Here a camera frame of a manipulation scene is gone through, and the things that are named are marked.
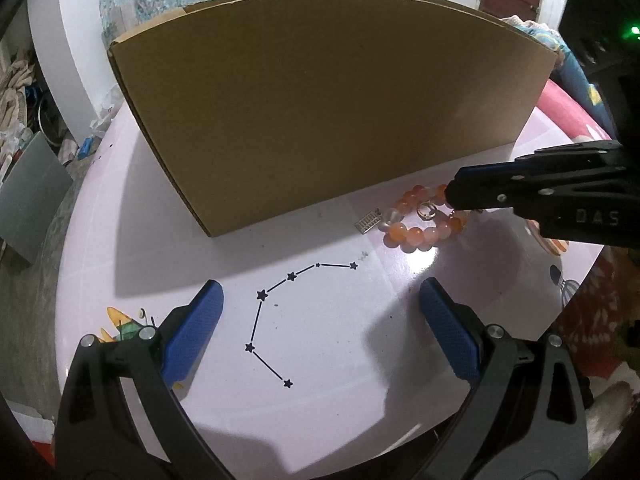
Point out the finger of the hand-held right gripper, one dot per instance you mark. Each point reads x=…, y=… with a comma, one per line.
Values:
x=480, y=196
x=485, y=174

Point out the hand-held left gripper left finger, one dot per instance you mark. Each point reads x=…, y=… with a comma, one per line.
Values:
x=195, y=332

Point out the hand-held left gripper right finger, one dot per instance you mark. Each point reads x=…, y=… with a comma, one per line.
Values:
x=450, y=332

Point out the brown cardboard box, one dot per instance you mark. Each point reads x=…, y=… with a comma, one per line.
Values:
x=325, y=110

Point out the pink floral blanket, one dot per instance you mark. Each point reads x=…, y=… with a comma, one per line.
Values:
x=565, y=110

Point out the blue floral cushion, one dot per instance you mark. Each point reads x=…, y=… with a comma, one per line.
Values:
x=580, y=80

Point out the grey board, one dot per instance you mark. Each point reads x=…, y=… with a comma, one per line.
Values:
x=30, y=200

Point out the blue bottle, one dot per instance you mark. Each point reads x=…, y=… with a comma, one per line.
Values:
x=87, y=146

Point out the white plastic bag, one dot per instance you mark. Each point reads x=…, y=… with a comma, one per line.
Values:
x=106, y=112

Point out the pile of clothes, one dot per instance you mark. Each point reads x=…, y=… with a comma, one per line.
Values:
x=15, y=85

